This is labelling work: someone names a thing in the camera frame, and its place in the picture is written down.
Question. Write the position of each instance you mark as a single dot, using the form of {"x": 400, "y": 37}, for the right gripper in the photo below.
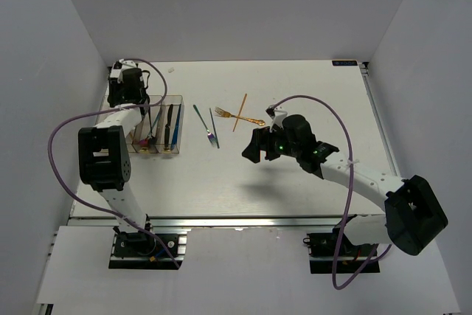
{"x": 261, "y": 140}

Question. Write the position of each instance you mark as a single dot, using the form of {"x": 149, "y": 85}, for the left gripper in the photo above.
{"x": 114, "y": 84}

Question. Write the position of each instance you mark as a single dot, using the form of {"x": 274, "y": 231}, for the rainbow spoon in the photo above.
{"x": 143, "y": 142}

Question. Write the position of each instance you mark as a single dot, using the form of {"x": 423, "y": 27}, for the black spoon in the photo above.
{"x": 151, "y": 139}

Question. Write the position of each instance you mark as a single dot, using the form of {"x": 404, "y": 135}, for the black knife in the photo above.
{"x": 168, "y": 127}

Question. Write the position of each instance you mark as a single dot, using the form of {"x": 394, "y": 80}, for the blue knife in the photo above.
{"x": 176, "y": 128}

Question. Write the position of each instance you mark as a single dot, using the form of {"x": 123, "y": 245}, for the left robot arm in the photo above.
{"x": 104, "y": 161}

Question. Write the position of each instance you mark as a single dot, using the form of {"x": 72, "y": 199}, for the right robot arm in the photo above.
{"x": 411, "y": 214}

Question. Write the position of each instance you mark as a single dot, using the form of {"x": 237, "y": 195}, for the orange chopstick short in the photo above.
{"x": 240, "y": 112}

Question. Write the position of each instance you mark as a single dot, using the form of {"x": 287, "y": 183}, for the clear four-compartment container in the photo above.
{"x": 158, "y": 127}

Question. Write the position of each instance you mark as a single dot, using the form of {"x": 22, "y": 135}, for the gold ornate fork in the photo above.
{"x": 225, "y": 114}

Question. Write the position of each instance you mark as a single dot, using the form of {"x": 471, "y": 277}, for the rainbow fork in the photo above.
{"x": 211, "y": 137}

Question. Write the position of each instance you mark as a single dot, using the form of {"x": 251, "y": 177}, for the blue chopstick near fork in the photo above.
{"x": 214, "y": 128}

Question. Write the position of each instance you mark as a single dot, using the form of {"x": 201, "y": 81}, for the right blue table label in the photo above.
{"x": 344, "y": 63}

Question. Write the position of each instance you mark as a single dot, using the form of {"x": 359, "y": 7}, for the aluminium table frame rail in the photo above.
{"x": 364, "y": 68}

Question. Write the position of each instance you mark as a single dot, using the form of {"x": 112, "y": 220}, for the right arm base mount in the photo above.
{"x": 321, "y": 245}

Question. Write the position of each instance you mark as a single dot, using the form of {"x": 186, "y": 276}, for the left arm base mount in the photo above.
{"x": 138, "y": 251}

